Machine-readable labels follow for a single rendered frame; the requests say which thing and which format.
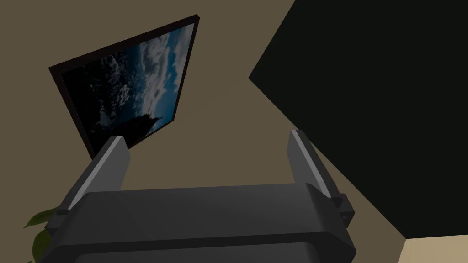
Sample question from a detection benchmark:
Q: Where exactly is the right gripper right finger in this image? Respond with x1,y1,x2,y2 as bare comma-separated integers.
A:
287,129,343,200

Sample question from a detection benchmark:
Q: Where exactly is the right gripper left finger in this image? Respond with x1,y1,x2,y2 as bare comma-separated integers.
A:
60,135,131,215

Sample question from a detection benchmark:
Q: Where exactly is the black framed cloud picture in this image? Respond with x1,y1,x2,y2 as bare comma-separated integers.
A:
48,14,201,160

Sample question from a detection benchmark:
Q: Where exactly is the green leafy plant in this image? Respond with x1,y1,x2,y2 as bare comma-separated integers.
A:
22,206,59,263

